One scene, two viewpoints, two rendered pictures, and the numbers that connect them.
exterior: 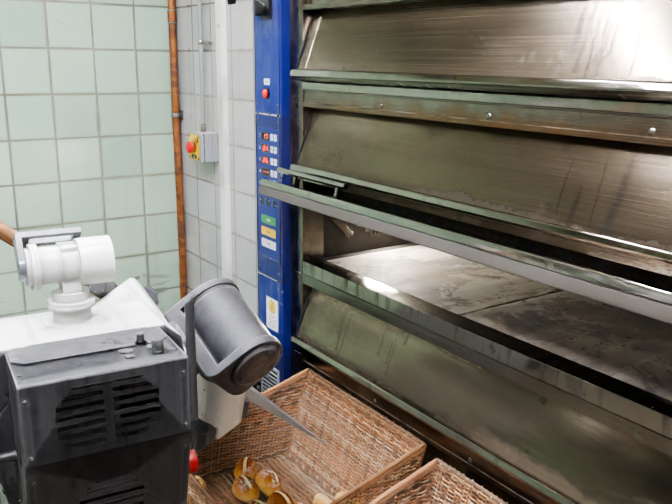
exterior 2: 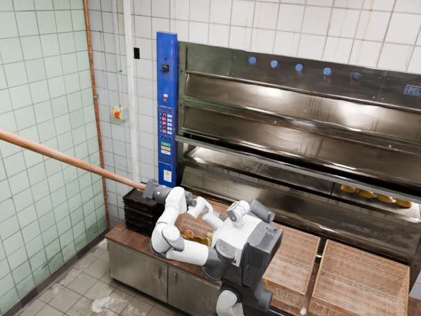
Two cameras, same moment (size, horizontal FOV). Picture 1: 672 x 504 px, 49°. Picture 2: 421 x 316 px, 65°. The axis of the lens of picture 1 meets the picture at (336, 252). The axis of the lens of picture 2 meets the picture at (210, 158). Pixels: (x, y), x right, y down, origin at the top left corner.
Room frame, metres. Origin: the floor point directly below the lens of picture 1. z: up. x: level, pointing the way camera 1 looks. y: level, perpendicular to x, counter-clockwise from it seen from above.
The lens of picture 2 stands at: (-0.04, 1.20, 2.45)
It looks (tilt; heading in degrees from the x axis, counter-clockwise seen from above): 27 degrees down; 328
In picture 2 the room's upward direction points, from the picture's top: 4 degrees clockwise
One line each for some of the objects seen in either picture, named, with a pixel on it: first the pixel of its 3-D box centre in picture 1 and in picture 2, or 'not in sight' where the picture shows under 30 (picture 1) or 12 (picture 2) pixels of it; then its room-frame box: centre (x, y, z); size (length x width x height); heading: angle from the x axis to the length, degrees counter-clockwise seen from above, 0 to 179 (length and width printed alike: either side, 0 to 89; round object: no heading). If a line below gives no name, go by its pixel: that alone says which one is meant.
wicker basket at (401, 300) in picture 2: not in sight; (359, 288); (0.74, -0.54, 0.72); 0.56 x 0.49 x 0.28; 33
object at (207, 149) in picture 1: (203, 146); (119, 113); (2.61, 0.47, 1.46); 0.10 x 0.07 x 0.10; 34
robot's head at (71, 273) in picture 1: (73, 270); (239, 213); (0.99, 0.36, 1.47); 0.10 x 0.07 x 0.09; 119
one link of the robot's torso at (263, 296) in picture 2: not in sight; (245, 288); (0.91, 0.32, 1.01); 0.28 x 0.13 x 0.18; 34
